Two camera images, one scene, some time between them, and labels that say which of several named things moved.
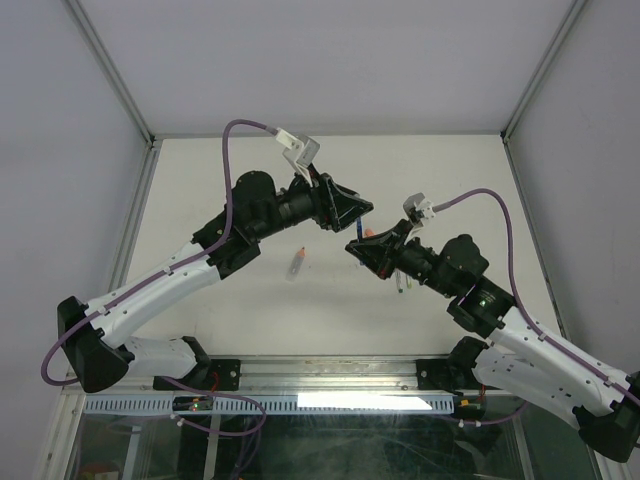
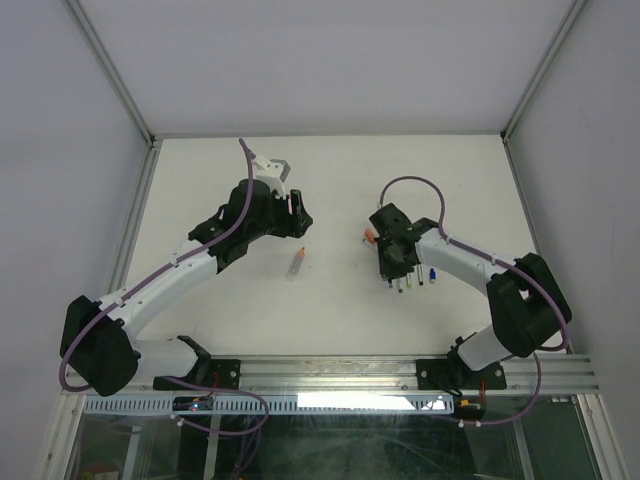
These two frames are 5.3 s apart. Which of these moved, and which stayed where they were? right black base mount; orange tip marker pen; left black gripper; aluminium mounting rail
Moved: left black gripper
Stayed: right black base mount; aluminium mounting rail; orange tip marker pen
